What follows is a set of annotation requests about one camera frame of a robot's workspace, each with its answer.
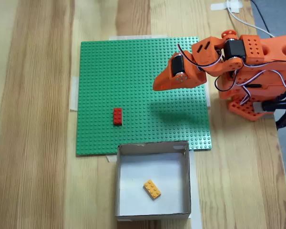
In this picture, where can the red lego block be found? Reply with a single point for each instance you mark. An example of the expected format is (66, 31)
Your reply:
(118, 117)

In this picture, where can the yellow lego block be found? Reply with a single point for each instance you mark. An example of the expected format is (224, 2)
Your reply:
(152, 189)

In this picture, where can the black table clamp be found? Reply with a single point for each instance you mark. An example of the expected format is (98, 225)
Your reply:
(284, 119)

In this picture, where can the translucent masking tape strip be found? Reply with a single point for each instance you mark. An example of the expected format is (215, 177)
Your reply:
(208, 102)
(133, 37)
(74, 95)
(110, 158)

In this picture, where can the green lego baseplate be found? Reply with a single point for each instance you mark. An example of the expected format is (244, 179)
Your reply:
(121, 78)

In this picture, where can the cardboard box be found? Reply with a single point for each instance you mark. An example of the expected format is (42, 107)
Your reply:
(157, 167)

